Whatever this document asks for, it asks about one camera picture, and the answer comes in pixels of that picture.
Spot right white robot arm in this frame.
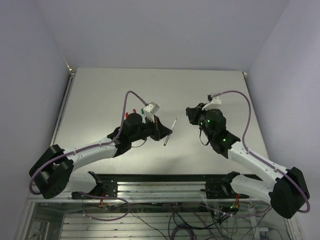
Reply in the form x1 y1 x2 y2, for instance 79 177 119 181
185 103 310 219

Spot blue marker pen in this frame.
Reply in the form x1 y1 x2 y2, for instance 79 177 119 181
163 117 178 146

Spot green marker pen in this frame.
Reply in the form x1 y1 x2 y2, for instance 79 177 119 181
141 108 146 123

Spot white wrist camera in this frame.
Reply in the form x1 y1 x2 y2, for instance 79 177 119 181
202 93 222 111
142 102 160 123

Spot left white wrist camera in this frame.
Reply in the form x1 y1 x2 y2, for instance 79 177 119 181
142 102 160 123

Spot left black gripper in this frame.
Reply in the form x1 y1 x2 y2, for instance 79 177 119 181
130 114 172 143

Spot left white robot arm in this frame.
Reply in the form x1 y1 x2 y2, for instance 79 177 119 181
29 113 173 199

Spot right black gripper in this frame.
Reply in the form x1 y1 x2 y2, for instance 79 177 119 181
187 103 214 141

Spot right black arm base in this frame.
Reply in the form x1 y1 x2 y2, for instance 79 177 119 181
200 171 240 199

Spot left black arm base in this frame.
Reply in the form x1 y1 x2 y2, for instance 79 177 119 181
70 171 118 200

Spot aluminium mounting rail frame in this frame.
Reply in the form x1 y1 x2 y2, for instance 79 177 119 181
23 175 293 240

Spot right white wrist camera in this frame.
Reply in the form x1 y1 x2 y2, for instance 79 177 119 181
202 93 222 111

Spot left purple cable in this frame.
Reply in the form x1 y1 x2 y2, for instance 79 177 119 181
28 90 148 195

